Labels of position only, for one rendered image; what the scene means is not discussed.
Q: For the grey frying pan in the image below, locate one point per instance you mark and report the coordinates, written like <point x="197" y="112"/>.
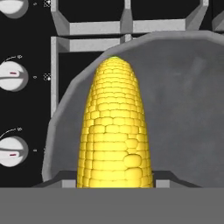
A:
<point x="180" y="110"/>

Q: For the white hob knob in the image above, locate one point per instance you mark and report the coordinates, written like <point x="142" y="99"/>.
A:
<point x="12" y="151"/>
<point x="12" y="5"/>
<point x="12" y="76"/>

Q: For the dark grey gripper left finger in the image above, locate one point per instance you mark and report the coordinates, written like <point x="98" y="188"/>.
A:
<point x="65" y="180"/>

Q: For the yellow corn cob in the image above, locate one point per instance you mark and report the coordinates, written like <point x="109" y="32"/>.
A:
<point x="114" y="128"/>

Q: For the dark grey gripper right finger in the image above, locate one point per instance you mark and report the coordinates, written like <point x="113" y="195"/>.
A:
<point x="164" y="178"/>

